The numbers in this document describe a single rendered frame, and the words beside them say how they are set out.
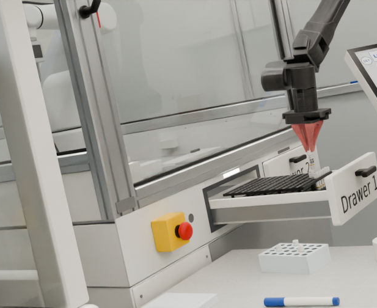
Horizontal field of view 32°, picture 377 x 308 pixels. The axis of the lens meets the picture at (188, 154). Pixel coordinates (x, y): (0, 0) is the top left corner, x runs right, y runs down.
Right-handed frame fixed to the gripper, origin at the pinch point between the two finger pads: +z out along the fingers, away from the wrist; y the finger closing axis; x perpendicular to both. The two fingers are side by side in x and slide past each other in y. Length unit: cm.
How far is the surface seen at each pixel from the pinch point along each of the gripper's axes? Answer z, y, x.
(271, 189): 8.4, 7.6, 7.2
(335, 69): -7, 57, -168
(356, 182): 8.0, -11.1, 0.7
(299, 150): 8.0, 20.7, -39.3
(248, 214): 13.4, 11.7, 12.2
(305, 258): 17.1, -9.4, 28.2
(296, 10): -39, 75, -168
